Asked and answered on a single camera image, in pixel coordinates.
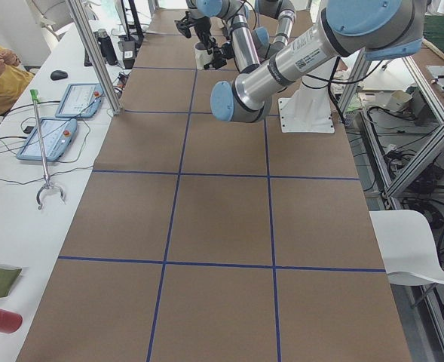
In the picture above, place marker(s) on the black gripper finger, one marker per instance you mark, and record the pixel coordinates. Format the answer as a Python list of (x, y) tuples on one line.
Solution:
[(208, 41), (217, 62)]

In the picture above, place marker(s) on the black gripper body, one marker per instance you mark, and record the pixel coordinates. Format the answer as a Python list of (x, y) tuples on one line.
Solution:
[(204, 27), (228, 50)]

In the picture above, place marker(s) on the white ceramic mug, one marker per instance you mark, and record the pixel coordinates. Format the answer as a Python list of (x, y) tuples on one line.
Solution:
[(202, 57)]

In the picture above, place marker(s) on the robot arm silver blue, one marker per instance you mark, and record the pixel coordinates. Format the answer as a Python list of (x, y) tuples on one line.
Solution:
[(385, 30), (224, 33)]

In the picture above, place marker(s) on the black water bottle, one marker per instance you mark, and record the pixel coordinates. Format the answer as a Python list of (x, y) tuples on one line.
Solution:
[(106, 47)]

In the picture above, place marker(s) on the far blue teach pendant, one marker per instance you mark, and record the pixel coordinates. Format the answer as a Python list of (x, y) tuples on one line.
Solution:
[(80, 100)]

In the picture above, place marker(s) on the blue teach pendant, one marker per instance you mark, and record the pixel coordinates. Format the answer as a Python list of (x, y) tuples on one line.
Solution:
[(80, 100), (57, 134)]

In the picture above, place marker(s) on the black computer mouse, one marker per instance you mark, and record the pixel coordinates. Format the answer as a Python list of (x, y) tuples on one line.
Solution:
[(58, 75)]

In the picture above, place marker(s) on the near blue teach pendant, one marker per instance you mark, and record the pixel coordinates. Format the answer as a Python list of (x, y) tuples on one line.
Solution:
[(57, 134)]

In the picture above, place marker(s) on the metal reacher grabber tool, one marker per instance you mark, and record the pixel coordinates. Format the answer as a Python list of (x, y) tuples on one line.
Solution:
[(48, 184)]

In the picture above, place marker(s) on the white chair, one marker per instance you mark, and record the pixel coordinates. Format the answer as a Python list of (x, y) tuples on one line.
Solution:
[(407, 247)]

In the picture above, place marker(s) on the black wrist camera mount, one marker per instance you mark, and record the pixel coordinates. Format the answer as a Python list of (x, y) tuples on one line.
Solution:
[(184, 25)]

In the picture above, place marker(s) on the white central pedestal column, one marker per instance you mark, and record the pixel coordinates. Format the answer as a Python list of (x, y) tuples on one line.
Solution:
[(308, 110)]

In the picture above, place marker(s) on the aluminium frame post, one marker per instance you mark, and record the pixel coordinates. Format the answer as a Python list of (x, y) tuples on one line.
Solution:
[(90, 43)]

